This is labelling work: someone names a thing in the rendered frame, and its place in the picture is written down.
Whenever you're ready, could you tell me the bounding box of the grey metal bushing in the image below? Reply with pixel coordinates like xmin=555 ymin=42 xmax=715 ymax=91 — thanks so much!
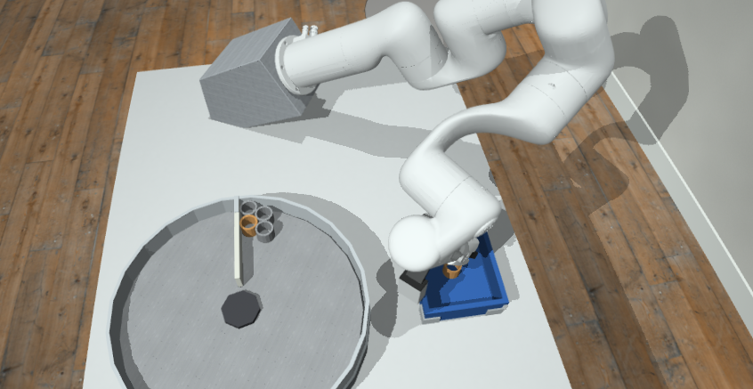
xmin=239 ymin=200 xmax=258 ymax=217
xmin=255 ymin=206 xmax=274 ymax=224
xmin=255 ymin=221 xmax=275 ymax=243

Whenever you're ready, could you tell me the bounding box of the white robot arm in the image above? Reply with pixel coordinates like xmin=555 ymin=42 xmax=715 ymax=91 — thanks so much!
xmin=275 ymin=0 xmax=615 ymax=304

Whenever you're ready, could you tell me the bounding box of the bronze bushing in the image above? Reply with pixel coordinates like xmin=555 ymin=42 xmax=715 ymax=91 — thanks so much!
xmin=239 ymin=215 xmax=258 ymax=237
xmin=442 ymin=264 xmax=462 ymax=279

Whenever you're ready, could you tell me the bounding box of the blue open crate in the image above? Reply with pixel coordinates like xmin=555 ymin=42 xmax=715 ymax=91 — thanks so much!
xmin=419 ymin=232 xmax=509 ymax=325

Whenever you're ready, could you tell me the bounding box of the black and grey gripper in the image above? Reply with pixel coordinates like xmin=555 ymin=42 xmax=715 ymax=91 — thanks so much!
xmin=447 ymin=238 xmax=479 ymax=266

